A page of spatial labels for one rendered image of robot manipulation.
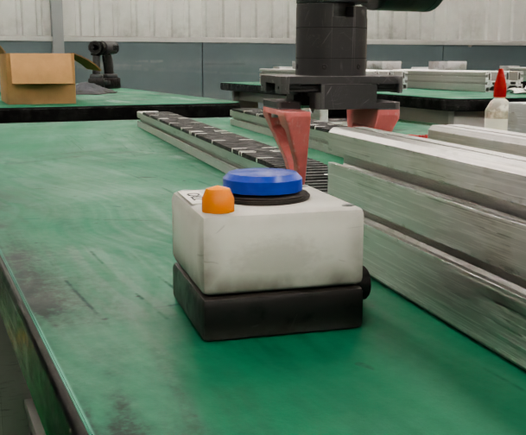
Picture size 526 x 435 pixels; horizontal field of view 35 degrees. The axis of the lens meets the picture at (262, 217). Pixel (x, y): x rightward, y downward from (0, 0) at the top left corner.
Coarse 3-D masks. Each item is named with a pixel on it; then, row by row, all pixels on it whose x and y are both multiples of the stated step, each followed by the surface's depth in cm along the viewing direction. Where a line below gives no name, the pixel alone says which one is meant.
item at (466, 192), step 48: (336, 144) 54; (384, 144) 47; (432, 144) 44; (480, 144) 51; (336, 192) 55; (384, 192) 48; (432, 192) 44; (480, 192) 38; (384, 240) 48; (432, 240) 45; (480, 240) 38; (432, 288) 43; (480, 288) 38; (480, 336) 38
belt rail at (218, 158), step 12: (144, 120) 157; (156, 132) 144; (168, 132) 136; (180, 132) 123; (180, 144) 124; (192, 144) 119; (204, 144) 108; (204, 156) 108; (216, 156) 104; (228, 156) 95; (240, 156) 90; (228, 168) 96; (240, 168) 93
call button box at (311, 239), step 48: (192, 192) 44; (192, 240) 40; (240, 240) 38; (288, 240) 39; (336, 240) 40; (192, 288) 41; (240, 288) 39; (288, 288) 40; (336, 288) 40; (240, 336) 39
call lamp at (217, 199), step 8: (208, 192) 38; (216, 192) 38; (224, 192) 38; (208, 200) 38; (216, 200) 38; (224, 200) 38; (232, 200) 39; (208, 208) 38; (216, 208) 38; (224, 208) 38; (232, 208) 39
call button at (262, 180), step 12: (252, 168) 43; (264, 168) 43; (276, 168) 44; (228, 180) 41; (240, 180) 41; (252, 180) 41; (264, 180) 40; (276, 180) 41; (288, 180) 41; (300, 180) 42; (240, 192) 41; (252, 192) 41; (264, 192) 40; (276, 192) 41; (288, 192) 41
